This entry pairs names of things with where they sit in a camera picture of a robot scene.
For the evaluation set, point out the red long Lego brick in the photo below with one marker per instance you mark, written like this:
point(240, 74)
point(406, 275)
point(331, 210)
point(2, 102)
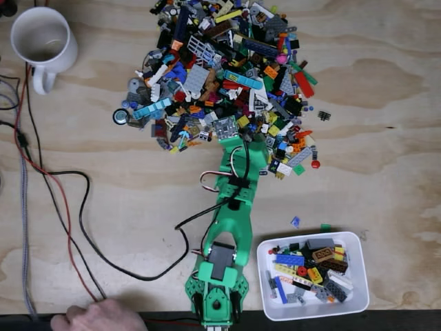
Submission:
point(304, 84)

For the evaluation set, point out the person's hand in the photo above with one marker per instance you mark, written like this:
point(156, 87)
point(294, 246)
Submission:
point(103, 317)

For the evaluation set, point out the light blue long plate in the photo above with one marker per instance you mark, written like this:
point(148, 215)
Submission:
point(243, 79)

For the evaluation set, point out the grey studded Lego plate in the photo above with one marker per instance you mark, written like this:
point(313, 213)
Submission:
point(299, 157)

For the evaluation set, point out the dark brown Lego brick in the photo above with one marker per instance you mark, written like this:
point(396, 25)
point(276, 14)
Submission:
point(333, 265)

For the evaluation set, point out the small orange Lego piece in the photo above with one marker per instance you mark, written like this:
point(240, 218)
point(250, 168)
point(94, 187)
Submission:
point(330, 299)

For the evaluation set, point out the black device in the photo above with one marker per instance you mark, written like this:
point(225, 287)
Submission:
point(7, 7)

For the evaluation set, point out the blue narrow Lego plate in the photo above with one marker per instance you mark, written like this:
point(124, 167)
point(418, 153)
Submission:
point(280, 289)

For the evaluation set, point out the grey narrow Lego piece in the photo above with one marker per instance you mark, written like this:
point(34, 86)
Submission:
point(272, 286)

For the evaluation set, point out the red round Lego piece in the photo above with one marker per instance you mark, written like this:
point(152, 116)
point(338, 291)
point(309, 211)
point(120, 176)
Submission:
point(315, 164)

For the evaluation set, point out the light blue Lego brick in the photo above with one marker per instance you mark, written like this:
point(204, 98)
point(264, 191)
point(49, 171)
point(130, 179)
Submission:
point(152, 108)

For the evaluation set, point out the orange Lego claw piece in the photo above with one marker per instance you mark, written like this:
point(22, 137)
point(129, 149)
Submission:
point(303, 133)

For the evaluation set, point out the white long Lego brick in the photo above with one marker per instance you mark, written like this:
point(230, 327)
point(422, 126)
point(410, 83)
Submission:
point(158, 74)

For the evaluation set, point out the white ceramic mug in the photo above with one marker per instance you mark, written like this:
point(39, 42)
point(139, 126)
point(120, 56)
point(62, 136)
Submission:
point(69, 51)

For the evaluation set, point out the bare camera circuit board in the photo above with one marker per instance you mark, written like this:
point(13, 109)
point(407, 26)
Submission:
point(225, 128)

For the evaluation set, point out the black Lego grille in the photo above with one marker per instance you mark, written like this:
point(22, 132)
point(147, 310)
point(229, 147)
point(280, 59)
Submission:
point(323, 116)

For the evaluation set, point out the white Lego tile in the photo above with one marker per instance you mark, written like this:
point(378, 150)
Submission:
point(284, 169)

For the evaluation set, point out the grey round Lego dish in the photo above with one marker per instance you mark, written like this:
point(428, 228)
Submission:
point(135, 84)

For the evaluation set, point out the dark blue Lego beam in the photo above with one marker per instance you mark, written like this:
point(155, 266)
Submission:
point(181, 22)

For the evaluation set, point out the grey Lego brick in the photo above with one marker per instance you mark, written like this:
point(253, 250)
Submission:
point(320, 243)

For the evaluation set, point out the large grey Lego plate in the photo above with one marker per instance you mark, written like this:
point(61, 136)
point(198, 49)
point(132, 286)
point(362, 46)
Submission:
point(195, 78)

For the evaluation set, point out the orange yellow Lego brick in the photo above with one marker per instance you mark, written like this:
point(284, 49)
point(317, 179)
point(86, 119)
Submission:
point(314, 274)

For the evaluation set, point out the small blue Lego tile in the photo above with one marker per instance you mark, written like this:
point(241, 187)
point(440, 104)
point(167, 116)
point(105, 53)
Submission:
point(295, 221)

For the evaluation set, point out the green square Lego plate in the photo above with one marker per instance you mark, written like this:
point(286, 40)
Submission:
point(299, 169)

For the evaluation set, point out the dark blue long plate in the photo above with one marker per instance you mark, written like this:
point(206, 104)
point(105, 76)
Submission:
point(260, 46)

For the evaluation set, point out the dark grey Lego plate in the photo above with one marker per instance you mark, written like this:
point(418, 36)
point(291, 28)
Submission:
point(336, 289)

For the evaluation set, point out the green long Lego plate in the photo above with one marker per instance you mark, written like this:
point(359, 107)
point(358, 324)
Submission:
point(311, 80)

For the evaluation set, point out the white plastic bin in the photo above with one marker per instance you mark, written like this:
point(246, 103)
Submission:
point(358, 300)

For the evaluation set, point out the pink Lego ball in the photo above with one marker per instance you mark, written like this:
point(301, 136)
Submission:
point(282, 58)

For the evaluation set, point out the white Lego fence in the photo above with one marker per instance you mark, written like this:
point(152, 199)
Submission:
point(200, 46)

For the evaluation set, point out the white Lego slope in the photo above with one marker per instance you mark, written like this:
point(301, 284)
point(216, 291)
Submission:
point(341, 280)

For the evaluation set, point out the red round Lego stud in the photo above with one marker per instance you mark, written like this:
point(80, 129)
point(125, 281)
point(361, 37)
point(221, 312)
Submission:
point(302, 271)

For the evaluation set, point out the Lego wheel with tyre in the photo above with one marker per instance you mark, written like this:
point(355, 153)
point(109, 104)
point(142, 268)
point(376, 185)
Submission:
point(120, 116)

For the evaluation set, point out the grey Lego wedge plate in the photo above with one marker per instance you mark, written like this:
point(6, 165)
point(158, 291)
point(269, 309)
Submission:
point(287, 82)

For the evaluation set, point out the yellow long Lego plate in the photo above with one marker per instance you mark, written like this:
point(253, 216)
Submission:
point(285, 269)

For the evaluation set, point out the green Lego brick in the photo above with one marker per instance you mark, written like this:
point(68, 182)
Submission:
point(325, 227)

